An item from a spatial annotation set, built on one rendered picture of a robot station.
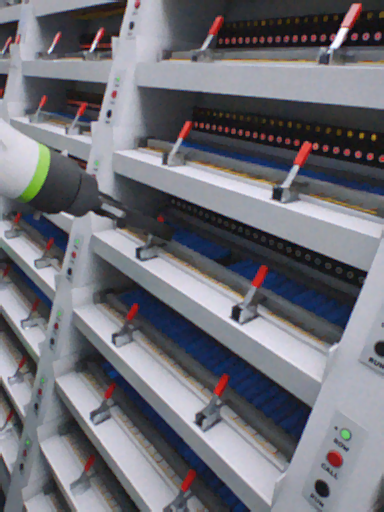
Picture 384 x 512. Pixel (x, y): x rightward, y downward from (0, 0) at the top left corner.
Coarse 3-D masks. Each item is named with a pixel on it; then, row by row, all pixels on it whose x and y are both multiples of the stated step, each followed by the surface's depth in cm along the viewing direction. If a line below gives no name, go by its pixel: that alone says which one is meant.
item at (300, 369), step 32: (96, 224) 89; (128, 256) 79; (160, 288) 72; (192, 288) 68; (352, 288) 64; (192, 320) 67; (224, 320) 60; (256, 320) 60; (256, 352) 56; (288, 352) 54; (320, 352) 54; (288, 384) 53; (320, 384) 49
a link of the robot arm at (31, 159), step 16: (0, 128) 50; (0, 144) 51; (16, 144) 52; (32, 144) 55; (0, 160) 50; (16, 160) 52; (32, 160) 54; (48, 160) 56; (0, 176) 51; (16, 176) 53; (32, 176) 54; (0, 192) 54; (16, 192) 55; (32, 192) 56
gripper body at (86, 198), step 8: (80, 176) 61; (88, 176) 63; (80, 184) 61; (88, 184) 62; (96, 184) 63; (80, 192) 61; (88, 192) 62; (96, 192) 63; (72, 200) 61; (80, 200) 61; (88, 200) 62; (96, 200) 63; (104, 200) 64; (72, 208) 62; (80, 208) 62; (88, 208) 63; (96, 208) 64; (80, 216) 64
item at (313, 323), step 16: (160, 240) 82; (176, 256) 79; (192, 256) 75; (208, 272) 73; (224, 272) 69; (224, 288) 68; (240, 288) 67; (272, 304) 62; (288, 304) 61; (288, 320) 60; (304, 320) 58; (320, 320) 57; (320, 336) 57; (336, 336) 54
